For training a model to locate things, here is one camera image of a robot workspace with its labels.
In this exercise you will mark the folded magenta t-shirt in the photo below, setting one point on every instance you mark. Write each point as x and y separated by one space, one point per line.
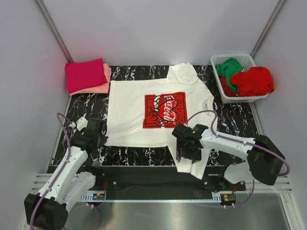
84 75

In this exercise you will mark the white printed t-shirt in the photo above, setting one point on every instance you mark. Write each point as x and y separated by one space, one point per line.
144 113

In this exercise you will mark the black marble pattern mat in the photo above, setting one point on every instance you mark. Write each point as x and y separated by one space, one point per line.
233 118

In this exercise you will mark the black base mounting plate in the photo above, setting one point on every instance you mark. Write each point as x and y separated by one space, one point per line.
157 184

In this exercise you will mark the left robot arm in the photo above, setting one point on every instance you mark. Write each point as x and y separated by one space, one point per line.
49 208

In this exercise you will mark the aluminium rail frame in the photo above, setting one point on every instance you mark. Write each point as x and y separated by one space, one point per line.
281 186

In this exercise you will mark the green t-shirt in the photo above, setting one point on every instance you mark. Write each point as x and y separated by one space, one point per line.
228 69

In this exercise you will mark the white plastic laundry basket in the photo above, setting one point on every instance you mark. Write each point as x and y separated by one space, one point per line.
246 62

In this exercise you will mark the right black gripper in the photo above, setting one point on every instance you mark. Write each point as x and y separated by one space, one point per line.
196 155

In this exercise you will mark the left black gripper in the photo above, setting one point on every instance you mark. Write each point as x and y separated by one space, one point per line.
103 139

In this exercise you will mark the red t-shirt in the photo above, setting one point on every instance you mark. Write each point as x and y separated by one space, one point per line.
257 81

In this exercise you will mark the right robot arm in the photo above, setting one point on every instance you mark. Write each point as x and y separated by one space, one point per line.
262 160

